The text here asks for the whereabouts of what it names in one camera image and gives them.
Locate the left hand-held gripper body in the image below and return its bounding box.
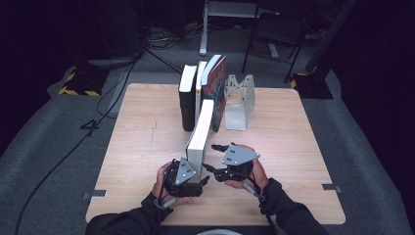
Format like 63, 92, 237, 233
161, 157, 204, 199

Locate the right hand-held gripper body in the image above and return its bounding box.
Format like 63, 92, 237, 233
213, 144, 261, 183

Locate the thick blue book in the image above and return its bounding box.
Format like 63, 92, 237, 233
184, 99, 215, 184

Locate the extendable metal book rack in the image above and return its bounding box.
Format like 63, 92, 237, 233
223, 73, 256, 132

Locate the red illustrated book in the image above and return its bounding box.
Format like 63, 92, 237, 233
201, 54, 228, 133

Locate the person's left hand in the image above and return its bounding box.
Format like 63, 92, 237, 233
151, 161, 196, 210

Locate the person's right hand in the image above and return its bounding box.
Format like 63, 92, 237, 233
224, 156, 270, 190

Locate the thick black book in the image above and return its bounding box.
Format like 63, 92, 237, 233
178, 64, 199, 132

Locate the person's white clothing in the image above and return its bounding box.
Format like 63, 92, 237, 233
195, 229, 241, 235

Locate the person's black jacket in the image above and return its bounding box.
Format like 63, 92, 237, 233
85, 224, 331, 235

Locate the black yellow striped stand base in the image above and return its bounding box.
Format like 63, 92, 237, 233
289, 71, 335, 101
58, 67, 111, 98

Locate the black folding chair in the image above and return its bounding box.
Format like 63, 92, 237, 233
241, 12, 309, 84

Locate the black slanted pole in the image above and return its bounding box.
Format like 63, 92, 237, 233
304, 0, 358, 74

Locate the left hand-held gripper cable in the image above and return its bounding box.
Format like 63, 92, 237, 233
154, 195, 179, 211

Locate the hand-held gripper cable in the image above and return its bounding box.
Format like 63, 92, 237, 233
154, 195, 179, 211
242, 169, 278, 235

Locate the right hand-held gripper cable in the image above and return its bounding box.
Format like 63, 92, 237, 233
242, 169, 278, 235

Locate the grey table edge bracket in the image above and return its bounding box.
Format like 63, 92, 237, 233
82, 189, 108, 201
321, 183, 343, 194

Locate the grey metal desk frame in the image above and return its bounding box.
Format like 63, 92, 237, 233
199, 0, 282, 57

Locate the long black floor cable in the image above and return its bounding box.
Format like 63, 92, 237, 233
13, 48, 148, 235

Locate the tangled black cable bundle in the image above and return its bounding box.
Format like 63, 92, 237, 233
145, 23, 205, 52

